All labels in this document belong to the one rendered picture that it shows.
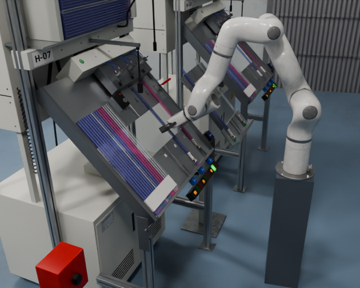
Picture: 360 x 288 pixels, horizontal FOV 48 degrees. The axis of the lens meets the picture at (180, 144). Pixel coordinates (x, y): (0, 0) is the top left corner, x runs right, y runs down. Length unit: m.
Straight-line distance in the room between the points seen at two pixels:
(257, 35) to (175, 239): 1.49
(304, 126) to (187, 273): 1.12
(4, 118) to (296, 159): 1.35
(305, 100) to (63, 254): 1.16
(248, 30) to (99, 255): 1.23
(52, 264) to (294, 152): 1.19
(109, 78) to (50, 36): 0.33
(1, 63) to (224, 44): 0.92
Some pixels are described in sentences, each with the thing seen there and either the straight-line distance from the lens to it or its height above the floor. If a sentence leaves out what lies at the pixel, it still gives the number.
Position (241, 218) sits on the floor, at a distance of 2.91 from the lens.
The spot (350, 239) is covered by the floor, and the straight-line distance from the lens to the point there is 2.91.
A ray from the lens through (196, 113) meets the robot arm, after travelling 1.81.
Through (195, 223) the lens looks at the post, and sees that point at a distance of 2.83.
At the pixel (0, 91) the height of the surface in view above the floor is 1.18.
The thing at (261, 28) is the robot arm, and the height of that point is 1.42.
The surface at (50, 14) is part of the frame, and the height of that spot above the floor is 1.49.
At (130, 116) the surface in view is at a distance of 1.93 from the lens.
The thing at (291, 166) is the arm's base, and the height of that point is 0.75.
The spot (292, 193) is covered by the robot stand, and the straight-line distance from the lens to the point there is 2.09.
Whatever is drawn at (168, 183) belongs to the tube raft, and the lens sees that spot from 1.84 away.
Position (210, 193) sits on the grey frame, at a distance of 2.39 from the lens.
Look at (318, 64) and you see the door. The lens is 5.36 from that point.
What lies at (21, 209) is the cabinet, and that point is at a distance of 2.18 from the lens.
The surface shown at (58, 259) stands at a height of 0.78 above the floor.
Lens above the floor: 1.75
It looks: 27 degrees down
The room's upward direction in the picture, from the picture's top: 1 degrees counter-clockwise
